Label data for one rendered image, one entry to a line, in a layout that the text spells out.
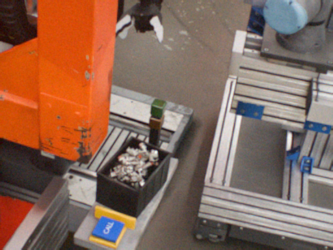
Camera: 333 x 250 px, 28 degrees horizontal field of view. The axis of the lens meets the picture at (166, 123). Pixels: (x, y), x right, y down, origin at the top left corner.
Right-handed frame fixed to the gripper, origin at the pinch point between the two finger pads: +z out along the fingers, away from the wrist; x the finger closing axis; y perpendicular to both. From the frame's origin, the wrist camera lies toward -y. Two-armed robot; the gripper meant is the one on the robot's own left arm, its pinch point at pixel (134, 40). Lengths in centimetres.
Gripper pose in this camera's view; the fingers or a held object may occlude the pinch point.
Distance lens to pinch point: 191.0
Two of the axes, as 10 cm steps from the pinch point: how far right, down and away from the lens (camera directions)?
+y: 2.0, 5.4, 8.2
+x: -9.5, -0.9, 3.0
